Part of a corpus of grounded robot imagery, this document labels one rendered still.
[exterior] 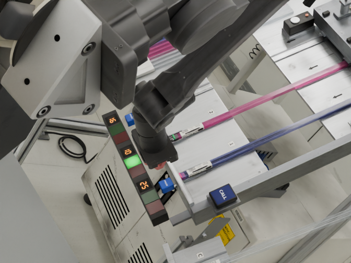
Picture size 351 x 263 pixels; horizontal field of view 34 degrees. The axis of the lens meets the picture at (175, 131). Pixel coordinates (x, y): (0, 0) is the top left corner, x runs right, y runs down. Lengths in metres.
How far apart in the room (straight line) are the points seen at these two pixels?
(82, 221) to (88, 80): 1.64
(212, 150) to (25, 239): 0.49
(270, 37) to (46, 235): 0.81
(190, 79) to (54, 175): 1.35
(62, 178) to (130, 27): 1.77
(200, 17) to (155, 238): 1.33
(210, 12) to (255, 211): 1.12
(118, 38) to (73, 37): 0.04
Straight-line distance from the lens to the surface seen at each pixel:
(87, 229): 2.14
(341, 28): 1.54
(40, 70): 0.51
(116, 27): 0.52
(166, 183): 1.31
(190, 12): 0.57
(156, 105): 1.00
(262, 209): 1.67
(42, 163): 2.27
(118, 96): 0.54
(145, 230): 1.88
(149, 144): 1.12
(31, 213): 1.20
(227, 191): 1.25
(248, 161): 1.34
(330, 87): 1.48
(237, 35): 0.95
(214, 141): 1.37
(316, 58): 1.54
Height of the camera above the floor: 1.42
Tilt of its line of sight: 29 degrees down
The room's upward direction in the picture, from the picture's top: 38 degrees clockwise
